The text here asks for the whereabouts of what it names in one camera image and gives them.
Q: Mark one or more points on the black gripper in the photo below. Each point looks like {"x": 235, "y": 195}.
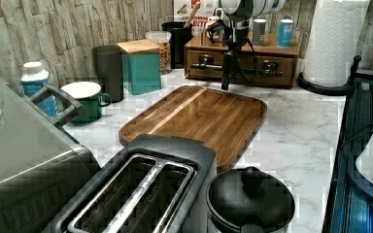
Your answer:
{"x": 234, "y": 35}

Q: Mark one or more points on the black drawer handle bar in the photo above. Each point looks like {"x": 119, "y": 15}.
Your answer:
{"x": 268, "y": 68}

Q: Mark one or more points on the wooden drawer box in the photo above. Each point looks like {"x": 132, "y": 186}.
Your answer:
{"x": 286, "y": 57}

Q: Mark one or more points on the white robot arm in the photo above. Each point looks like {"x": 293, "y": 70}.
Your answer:
{"x": 240, "y": 14}

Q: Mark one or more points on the grey spice shaker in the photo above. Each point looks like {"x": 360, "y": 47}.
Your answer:
{"x": 259, "y": 25}

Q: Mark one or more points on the black utensil holder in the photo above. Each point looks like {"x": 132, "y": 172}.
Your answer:
{"x": 180, "y": 35}

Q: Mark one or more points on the blue spice shaker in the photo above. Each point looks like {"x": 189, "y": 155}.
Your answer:
{"x": 285, "y": 32}

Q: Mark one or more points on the wooden spoon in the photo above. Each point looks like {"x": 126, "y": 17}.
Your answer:
{"x": 192, "y": 14}

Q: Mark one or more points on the wooden cutting board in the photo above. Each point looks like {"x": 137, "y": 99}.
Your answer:
{"x": 225, "y": 122}

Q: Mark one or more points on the cereal box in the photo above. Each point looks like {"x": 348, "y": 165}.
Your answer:
{"x": 183, "y": 9}

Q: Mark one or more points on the glass jar with snacks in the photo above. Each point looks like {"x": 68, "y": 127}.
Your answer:
{"x": 162, "y": 39}

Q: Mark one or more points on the teal canister wooden lid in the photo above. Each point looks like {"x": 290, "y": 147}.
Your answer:
{"x": 140, "y": 66}

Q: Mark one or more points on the white paper towel roll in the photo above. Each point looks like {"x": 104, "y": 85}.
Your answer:
{"x": 333, "y": 39}

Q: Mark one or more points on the black paper towel holder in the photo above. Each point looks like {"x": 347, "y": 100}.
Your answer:
{"x": 341, "y": 90}

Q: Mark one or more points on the dark grey tall cup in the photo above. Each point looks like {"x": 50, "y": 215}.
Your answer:
{"x": 108, "y": 69}

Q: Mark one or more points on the black pot with lid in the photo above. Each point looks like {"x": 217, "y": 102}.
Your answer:
{"x": 246, "y": 200}

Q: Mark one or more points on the black two-slot toaster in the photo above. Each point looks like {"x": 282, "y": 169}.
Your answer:
{"x": 153, "y": 185}

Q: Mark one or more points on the green enamel mug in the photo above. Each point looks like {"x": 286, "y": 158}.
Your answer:
{"x": 89, "y": 94}

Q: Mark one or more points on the white blue supplement bottle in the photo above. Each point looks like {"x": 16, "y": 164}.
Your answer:
{"x": 33, "y": 78}

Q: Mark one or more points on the stainless toaster oven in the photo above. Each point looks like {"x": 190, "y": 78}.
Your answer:
{"x": 41, "y": 166}

